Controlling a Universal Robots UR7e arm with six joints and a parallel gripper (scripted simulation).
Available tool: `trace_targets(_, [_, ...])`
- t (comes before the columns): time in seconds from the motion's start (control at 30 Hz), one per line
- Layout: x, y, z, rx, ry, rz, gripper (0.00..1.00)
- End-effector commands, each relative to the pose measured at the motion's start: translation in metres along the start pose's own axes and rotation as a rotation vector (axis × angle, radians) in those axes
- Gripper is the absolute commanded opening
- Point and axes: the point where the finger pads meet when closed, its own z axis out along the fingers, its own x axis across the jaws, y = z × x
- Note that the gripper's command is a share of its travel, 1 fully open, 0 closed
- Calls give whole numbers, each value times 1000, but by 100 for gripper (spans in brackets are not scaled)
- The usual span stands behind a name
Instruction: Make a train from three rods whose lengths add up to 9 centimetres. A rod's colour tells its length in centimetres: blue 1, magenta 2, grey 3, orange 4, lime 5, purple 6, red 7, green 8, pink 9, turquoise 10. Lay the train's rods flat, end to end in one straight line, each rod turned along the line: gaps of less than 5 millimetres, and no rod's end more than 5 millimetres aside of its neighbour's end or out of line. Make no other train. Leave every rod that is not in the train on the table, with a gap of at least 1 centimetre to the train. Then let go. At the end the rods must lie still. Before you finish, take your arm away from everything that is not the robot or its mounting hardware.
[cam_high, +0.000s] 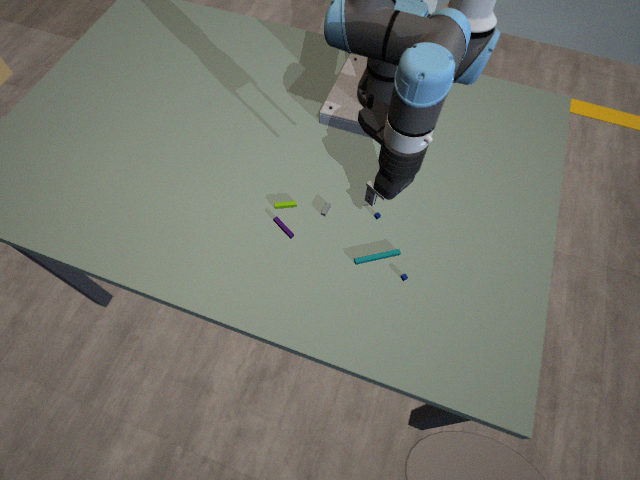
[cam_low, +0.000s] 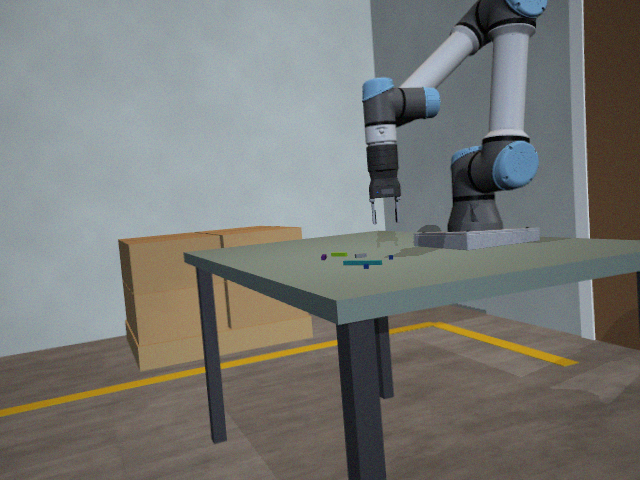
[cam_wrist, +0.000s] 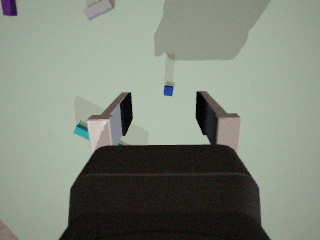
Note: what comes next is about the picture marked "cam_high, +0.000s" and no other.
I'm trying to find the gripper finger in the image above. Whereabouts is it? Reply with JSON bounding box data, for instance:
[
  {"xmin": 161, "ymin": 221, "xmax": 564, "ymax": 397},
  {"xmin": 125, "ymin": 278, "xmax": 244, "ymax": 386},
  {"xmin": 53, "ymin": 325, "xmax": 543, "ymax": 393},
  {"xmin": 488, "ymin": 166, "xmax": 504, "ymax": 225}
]
[{"xmin": 365, "ymin": 180, "xmax": 385, "ymax": 206}]

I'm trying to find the turquoise rod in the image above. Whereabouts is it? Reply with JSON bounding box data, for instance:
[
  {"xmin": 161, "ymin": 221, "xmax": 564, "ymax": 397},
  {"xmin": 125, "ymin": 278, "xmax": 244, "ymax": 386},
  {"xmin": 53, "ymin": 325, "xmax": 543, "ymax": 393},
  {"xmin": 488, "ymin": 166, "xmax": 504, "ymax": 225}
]
[{"xmin": 354, "ymin": 249, "xmax": 401, "ymax": 265}]

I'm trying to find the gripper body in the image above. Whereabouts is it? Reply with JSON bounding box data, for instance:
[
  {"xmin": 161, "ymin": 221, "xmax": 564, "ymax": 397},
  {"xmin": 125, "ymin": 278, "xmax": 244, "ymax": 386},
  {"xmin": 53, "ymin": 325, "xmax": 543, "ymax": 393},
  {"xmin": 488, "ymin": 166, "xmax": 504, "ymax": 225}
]
[{"xmin": 358, "ymin": 94, "xmax": 433, "ymax": 200}]

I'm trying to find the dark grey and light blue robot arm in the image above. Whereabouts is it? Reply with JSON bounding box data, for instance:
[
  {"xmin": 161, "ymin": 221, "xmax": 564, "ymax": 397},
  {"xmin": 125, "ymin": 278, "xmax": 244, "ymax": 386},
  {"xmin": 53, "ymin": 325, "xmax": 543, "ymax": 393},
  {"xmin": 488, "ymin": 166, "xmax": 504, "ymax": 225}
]
[{"xmin": 324, "ymin": 0, "xmax": 500, "ymax": 137}]

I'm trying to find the lime green rod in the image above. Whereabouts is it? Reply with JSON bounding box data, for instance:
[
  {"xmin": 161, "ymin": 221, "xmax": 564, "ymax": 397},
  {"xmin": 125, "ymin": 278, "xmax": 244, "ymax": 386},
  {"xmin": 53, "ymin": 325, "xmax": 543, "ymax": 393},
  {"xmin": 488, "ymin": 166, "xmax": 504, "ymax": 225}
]
[{"xmin": 275, "ymin": 201, "xmax": 297, "ymax": 209}]

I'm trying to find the purple rod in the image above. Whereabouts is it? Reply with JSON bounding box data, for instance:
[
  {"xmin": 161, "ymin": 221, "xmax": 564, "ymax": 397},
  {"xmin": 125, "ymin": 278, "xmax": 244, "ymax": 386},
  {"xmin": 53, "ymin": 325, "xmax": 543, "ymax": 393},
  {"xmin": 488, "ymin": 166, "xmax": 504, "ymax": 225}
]
[{"xmin": 273, "ymin": 216, "xmax": 294, "ymax": 239}]

